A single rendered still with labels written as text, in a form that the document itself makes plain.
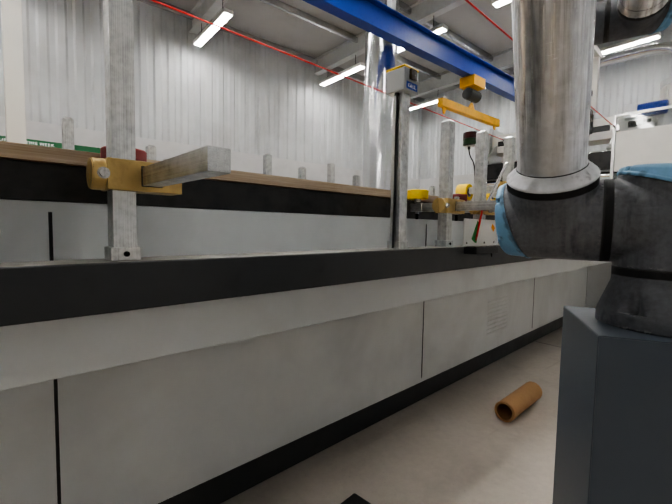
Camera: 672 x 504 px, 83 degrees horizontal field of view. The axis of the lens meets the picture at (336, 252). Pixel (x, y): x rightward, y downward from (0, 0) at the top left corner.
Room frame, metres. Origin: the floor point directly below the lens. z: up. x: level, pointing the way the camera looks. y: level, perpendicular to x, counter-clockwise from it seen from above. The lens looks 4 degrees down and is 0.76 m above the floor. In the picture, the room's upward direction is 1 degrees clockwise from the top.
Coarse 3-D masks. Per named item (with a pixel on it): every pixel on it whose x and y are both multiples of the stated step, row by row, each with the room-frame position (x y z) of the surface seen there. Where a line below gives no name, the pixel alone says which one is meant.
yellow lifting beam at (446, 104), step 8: (440, 104) 5.70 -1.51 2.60; (448, 104) 5.77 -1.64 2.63; (456, 104) 5.90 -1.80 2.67; (472, 104) 6.25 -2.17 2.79; (456, 112) 6.00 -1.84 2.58; (464, 112) 6.04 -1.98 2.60; (472, 112) 6.19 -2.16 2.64; (480, 112) 6.34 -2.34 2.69; (480, 120) 6.41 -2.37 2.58; (488, 120) 6.51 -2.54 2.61; (496, 120) 6.68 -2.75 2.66
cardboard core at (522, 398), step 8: (528, 384) 1.63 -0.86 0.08; (536, 384) 1.64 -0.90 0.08; (512, 392) 1.56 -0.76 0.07; (520, 392) 1.54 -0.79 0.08; (528, 392) 1.56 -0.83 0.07; (536, 392) 1.59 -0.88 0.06; (504, 400) 1.47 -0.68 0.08; (512, 400) 1.47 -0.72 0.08; (520, 400) 1.49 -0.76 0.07; (528, 400) 1.52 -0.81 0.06; (536, 400) 1.59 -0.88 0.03; (496, 408) 1.48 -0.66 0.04; (504, 408) 1.51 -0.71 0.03; (512, 408) 1.43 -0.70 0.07; (520, 408) 1.46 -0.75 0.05; (504, 416) 1.47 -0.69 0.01; (512, 416) 1.43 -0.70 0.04
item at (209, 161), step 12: (180, 156) 0.51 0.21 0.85; (192, 156) 0.48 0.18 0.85; (204, 156) 0.45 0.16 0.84; (216, 156) 0.45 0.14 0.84; (228, 156) 0.46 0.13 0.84; (144, 168) 0.62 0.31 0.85; (156, 168) 0.58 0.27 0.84; (168, 168) 0.54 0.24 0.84; (180, 168) 0.51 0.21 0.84; (192, 168) 0.48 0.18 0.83; (204, 168) 0.45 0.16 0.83; (216, 168) 0.45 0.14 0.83; (228, 168) 0.46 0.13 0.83; (144, 180) 0.62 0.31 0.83; (156, 180) 0.58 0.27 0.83; (168, 180) 0.55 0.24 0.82; (180, 180) 0.55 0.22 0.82; (192, 180) 0.54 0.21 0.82
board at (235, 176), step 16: (0, 144) 0.66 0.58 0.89; (16, 144) 0.68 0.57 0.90; (32, 160) 0.70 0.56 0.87; (48, 160) 0.71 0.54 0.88; (64, 160) 0.73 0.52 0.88; (80, 160) 0.74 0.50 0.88; (224, 176) 0.95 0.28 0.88; (240, 176) 0.98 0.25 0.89; (256, 176) 1.01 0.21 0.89; (272, 176) 1.04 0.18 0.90; (336, 192) 1.22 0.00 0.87; (352, 192) 1.26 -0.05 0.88; (368, 192) 1.31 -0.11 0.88; (384, 192) 1.37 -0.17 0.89
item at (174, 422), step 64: (0, 192) 0.67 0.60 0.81; (64, 192) 0.74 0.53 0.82; (192, 192) 0.91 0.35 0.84; (256, 192) 1.03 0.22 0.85; (320, 192) 1.18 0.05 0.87; (0, 256) 0.67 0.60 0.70; (64, 256) 0.74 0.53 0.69; (384, 320) 1.41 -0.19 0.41; (448, 320) 1.73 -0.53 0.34; (512, 320) 2.23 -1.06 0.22; (64, 384) 0.73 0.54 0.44; (128, 384) 0.81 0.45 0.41; (192, 384) 0.91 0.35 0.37; (256, 384) 1.03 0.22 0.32; (320, 384) 1.19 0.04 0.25; (384, 384) 1.42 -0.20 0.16; (448, 384) 1.79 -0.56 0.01; (0, 448) 0.66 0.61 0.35; (64, 448) 0.73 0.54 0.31; (128, 448) 0.81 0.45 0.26; (192, 448) 0.91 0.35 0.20; (256, 448) 1.03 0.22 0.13; (320, 448) 1.23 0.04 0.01
